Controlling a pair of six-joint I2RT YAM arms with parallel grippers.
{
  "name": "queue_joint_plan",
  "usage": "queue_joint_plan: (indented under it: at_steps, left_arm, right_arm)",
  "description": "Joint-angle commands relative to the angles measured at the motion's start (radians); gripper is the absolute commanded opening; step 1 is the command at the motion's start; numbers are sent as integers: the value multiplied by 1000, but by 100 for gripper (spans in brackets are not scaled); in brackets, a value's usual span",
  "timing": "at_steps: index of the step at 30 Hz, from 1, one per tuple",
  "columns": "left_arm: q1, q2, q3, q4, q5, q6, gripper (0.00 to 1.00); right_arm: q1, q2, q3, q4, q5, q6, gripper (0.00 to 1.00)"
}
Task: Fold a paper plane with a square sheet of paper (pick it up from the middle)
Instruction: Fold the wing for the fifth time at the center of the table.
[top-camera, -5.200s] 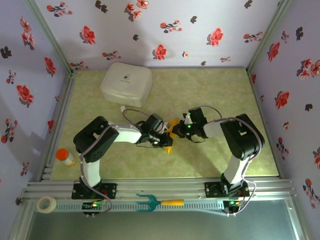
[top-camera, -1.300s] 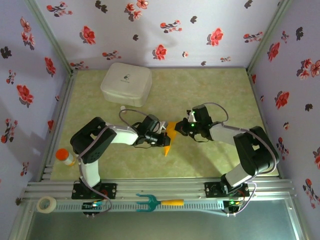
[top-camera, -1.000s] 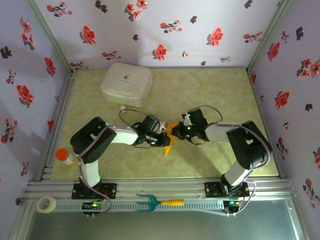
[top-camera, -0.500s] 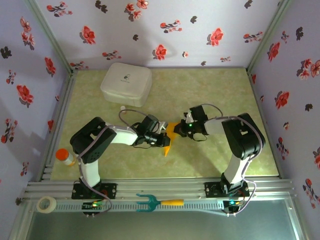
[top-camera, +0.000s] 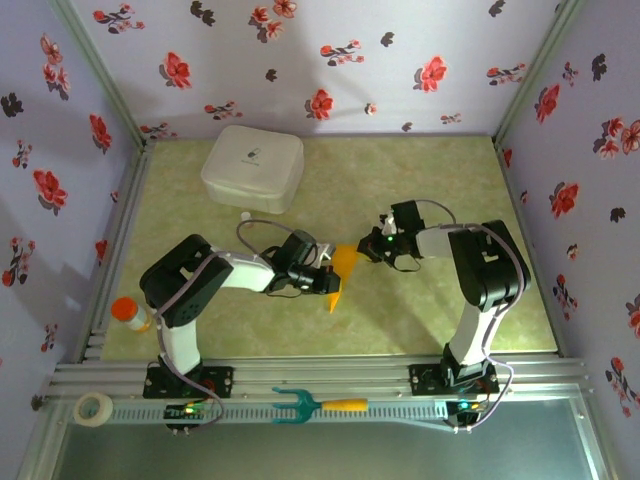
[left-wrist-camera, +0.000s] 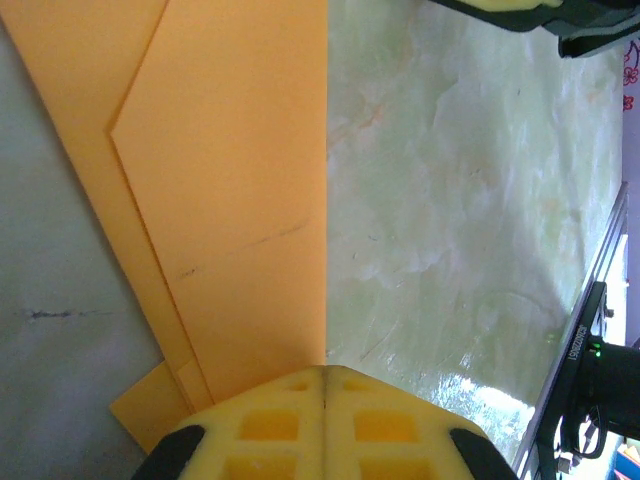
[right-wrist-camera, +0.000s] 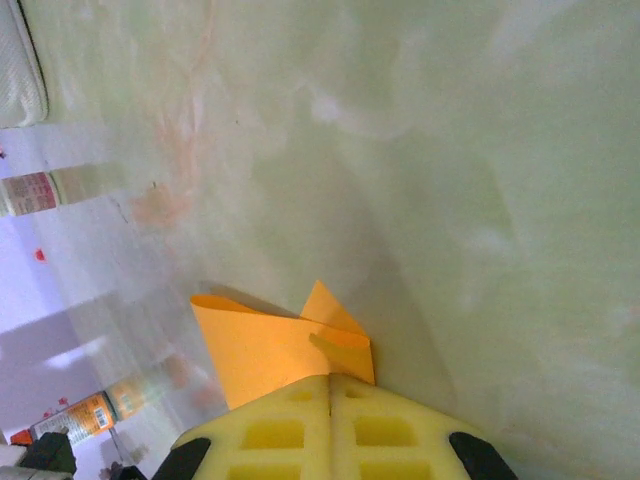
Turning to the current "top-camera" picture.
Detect orange paper sheet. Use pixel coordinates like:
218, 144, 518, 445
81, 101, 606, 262
328, 243, 365, 315

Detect white plastic storage box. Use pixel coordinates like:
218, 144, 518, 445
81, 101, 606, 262
200, 124, 306, 216

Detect orange capped bottle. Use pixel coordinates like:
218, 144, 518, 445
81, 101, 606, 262
110, 296, 152, 334

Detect white tape roll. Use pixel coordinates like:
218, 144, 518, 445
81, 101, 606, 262
72, 391, 114, 428

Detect aluminium side rail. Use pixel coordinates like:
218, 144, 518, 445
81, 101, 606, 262
492, 137, 569, 359
78, 138, 157, 362

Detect long aluminium frame rail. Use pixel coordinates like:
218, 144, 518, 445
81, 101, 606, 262
47, 355, 587, 401

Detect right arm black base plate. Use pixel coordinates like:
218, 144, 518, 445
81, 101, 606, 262
408, 363, 501, 399

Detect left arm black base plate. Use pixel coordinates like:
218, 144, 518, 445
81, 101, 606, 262
143, 363, 236, 400

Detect teal garden fork orange handle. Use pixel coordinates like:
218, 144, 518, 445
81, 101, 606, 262
271, 385, 370, 426

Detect grey slotted cable duct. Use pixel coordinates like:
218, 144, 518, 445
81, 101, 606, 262
107, 399, 451, 426

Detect aluminium corner post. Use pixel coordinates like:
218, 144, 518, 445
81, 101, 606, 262
492, 0, 586, 146
49, 0, 151, 149

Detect aluminium lower frame rail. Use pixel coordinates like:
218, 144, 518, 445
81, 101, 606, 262
14, 399, 69, 480
572, 397, 619, 480

